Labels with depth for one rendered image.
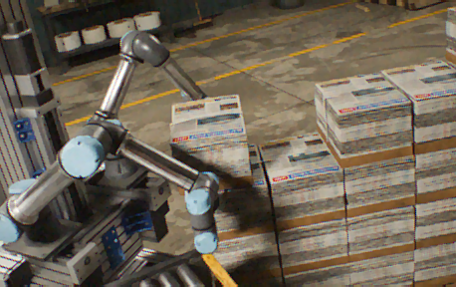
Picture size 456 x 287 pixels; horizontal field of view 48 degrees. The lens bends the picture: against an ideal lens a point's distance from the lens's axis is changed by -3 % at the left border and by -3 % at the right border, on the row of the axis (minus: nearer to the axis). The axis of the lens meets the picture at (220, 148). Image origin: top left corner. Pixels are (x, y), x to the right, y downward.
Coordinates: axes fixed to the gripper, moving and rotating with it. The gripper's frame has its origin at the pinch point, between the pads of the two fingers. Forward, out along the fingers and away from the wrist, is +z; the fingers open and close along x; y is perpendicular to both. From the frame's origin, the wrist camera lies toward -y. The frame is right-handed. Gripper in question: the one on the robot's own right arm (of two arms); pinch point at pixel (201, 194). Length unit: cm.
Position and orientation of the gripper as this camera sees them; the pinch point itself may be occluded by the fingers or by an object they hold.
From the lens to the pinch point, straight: 194.9
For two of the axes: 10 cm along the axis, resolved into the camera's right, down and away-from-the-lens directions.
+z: -0.9, -4.2, 9.0
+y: -1.6, -8.9, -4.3
